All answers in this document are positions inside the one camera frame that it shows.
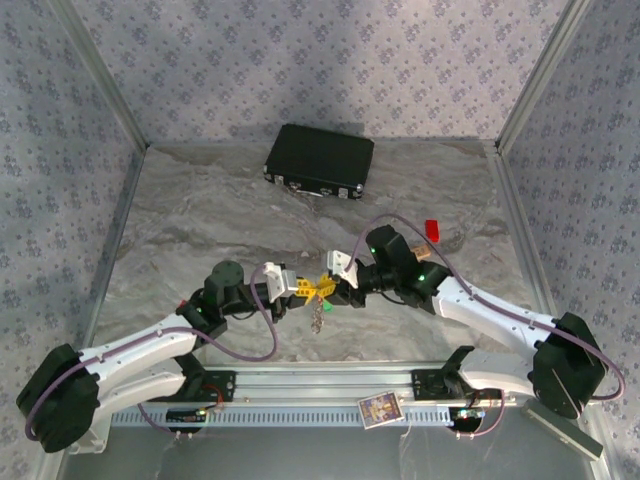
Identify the colourful picture card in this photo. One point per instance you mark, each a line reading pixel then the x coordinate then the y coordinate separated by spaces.
pixel 381 410

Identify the small electronics board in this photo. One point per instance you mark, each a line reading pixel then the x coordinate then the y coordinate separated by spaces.
pixel 467 415
pixel 185 415

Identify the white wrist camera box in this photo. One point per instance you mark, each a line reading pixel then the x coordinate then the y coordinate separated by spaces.
pixel 341 267
pixel 281 282

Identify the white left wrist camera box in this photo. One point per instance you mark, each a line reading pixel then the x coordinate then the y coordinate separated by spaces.
pixel 281 282

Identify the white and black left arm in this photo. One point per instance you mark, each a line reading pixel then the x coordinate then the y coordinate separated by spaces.
pixel 135 350

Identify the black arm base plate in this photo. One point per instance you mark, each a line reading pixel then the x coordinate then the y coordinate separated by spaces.
pixel 425 385
pixel 220 387

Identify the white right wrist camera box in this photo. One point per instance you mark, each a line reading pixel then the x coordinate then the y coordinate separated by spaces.
pixel 341 267

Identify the aluminium side rail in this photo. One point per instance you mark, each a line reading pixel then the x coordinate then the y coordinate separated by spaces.
pixel 515 210
pixel 122 210

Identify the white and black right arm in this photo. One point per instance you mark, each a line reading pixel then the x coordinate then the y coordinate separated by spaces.
pixel 490 315

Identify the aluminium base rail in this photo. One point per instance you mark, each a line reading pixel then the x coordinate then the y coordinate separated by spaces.
pixel 325 382

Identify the grey metal bar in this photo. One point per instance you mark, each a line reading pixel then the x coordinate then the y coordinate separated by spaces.
pixel 565 432

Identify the white plastic bracket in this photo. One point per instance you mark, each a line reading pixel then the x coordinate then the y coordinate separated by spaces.
pixel 95 442

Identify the black hard case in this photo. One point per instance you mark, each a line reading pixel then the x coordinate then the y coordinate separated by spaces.
pixel 320 155

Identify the aluminium frame post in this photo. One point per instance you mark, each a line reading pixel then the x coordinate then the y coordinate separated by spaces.
pixel 545 65

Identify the small wooden tag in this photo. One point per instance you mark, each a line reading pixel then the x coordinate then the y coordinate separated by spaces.
pixel 424 251

